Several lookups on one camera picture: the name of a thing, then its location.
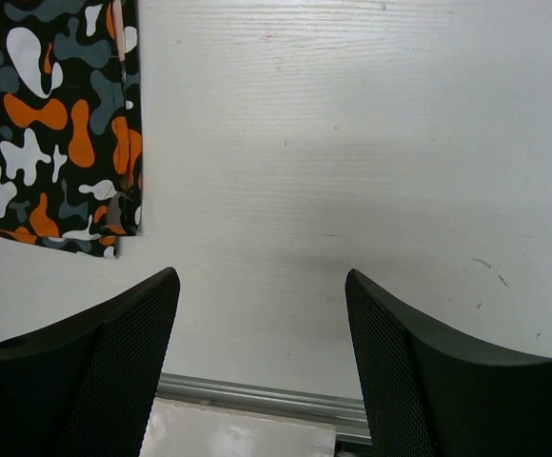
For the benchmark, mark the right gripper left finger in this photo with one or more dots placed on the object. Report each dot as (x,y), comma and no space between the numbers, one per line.
(85,386)

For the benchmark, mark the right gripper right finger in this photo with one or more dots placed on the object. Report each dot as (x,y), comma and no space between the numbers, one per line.
(432,390)

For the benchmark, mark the orange camouflage shorts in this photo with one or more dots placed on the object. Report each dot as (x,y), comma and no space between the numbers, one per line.
(71,170)

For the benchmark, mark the aluminium front rail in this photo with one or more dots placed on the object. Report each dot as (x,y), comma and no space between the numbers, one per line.
(346,415)

